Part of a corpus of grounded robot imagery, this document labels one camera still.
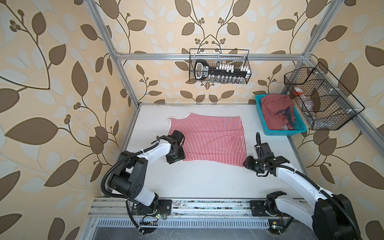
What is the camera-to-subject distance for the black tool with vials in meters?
0.83

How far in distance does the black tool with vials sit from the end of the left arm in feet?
1.18

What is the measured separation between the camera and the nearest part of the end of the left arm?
0.67 metres
